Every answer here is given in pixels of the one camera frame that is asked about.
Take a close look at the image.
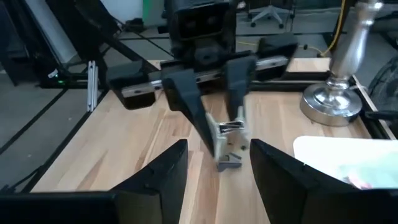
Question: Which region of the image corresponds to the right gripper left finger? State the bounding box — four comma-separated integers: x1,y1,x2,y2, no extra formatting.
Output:
110,139,190,224

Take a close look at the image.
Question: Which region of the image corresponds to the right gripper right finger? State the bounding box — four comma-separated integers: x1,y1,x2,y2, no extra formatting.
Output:
249,138,355,224

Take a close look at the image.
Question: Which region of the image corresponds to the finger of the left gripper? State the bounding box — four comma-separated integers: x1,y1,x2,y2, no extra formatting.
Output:
160,68,217,158
222,55,257,124

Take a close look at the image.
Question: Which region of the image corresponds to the white plastic bin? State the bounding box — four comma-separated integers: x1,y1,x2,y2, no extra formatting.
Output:
292,135,398,190

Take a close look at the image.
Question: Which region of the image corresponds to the black diagonal stand bar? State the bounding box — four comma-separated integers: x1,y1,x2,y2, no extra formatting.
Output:
74,0,159,68

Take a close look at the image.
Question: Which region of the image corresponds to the white office chair base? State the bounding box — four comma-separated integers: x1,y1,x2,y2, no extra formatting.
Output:
248,4,293,29

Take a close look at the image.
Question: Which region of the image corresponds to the silver aluminium extrusion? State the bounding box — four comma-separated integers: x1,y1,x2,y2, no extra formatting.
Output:
86,60,100,112

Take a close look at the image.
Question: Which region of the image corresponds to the table lamp white shade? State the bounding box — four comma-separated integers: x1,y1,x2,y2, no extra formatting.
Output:
300,0,385,128

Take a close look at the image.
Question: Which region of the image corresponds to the yellow cable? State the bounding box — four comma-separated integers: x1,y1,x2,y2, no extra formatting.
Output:
236,0,348,58

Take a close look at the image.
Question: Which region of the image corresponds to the black wire fan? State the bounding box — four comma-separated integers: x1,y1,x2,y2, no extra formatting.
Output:
366,54,398,114

